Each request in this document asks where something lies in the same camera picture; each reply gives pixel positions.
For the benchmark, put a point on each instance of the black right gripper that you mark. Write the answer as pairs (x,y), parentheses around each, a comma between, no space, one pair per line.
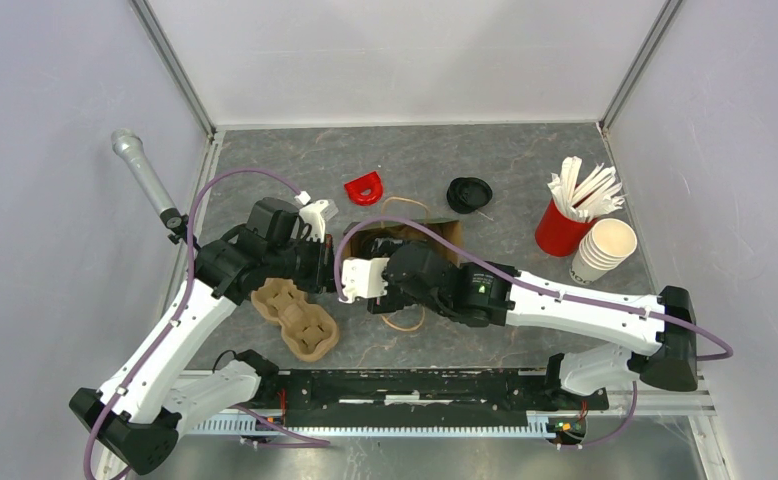
(392,301)

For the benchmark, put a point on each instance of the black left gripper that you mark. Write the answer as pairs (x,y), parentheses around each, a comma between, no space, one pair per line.
(323,277)

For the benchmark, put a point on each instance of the green paper bag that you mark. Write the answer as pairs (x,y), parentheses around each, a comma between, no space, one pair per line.
(384,238)

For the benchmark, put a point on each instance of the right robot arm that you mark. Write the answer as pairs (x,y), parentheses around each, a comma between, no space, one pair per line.
(646,338)

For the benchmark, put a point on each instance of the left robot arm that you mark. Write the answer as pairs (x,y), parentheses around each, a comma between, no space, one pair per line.
(139,414)

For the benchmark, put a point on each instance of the brown cardboard cup carrier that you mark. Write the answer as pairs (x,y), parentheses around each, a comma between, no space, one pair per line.
(306,328)

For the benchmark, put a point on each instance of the stack of black lids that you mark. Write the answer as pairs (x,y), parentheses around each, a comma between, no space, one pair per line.
(466,195)

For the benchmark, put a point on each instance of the red plastic cup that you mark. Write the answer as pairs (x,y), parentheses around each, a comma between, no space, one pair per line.
(558,235)

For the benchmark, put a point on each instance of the stack of white paper cups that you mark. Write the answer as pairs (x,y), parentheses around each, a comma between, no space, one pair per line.
(606,246)

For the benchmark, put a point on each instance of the silver microphone on stand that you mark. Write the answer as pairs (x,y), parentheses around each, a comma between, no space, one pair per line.
(129,148)

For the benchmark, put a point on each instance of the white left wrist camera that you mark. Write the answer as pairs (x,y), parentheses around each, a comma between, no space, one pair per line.
(316,214)

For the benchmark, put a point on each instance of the red plastic ring tool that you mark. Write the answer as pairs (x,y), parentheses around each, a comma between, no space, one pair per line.
(365,190)

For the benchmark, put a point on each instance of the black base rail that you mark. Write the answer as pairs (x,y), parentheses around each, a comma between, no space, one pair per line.
(387,398)

